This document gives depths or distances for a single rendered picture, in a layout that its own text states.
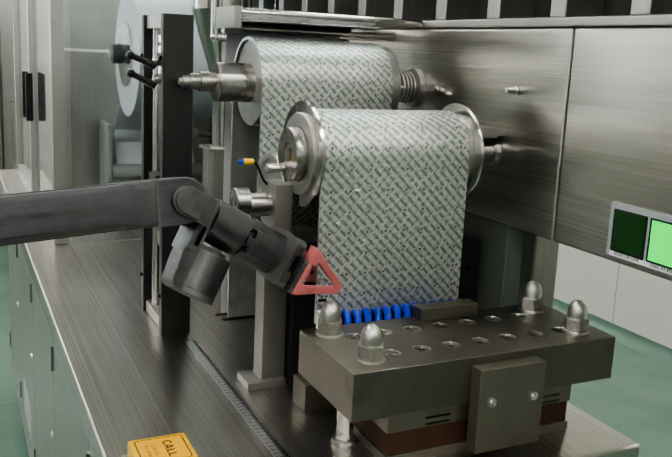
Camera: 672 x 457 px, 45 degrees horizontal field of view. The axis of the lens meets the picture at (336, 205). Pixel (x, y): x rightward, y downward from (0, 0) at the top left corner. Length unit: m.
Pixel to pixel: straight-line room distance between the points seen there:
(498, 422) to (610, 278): 3.45
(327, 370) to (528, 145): 0.46
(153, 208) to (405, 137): 0.38
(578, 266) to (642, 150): 3.60
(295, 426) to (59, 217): 0.42
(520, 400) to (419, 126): 0.40
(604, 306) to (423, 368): 3.58
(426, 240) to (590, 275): 3.44
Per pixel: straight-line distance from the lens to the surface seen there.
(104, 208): 0.96
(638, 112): 1.07
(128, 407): 1.17
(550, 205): 1.19
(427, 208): 1.16
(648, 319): 4.33
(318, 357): 1.03
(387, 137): 1.12
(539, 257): 1.49
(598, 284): 4.54
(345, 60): 1.35
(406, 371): 0.97
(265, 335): 1.19
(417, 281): 1.18
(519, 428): 1.08
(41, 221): 0.94
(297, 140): 1.09
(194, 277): 1.00
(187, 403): 1.17
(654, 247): 1.05
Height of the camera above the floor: 1.39
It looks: 11 degrees down
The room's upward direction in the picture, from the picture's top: 3 degrees clockwise
